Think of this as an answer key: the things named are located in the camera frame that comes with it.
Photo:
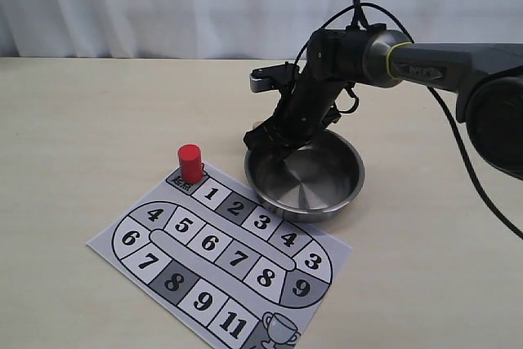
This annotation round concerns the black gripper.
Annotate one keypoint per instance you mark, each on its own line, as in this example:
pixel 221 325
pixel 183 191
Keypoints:
pixel 297 118

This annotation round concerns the red cylinder game piece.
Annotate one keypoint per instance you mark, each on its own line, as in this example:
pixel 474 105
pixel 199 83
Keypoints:
pixel 190 161

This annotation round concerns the round stainless steel bowl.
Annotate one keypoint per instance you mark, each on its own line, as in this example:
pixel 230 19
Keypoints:
pixel 314 183

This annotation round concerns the printed paper game board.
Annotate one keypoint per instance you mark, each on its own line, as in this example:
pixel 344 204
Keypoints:
pixel 231 271

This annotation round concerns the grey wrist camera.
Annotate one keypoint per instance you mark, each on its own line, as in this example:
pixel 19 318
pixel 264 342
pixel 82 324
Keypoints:
pixel 275 77

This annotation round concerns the white curtain backdrop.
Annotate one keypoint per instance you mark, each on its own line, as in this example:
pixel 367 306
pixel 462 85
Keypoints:
pixel 206 29

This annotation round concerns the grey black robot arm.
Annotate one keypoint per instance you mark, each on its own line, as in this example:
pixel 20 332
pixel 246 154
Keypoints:
pixel 486 78

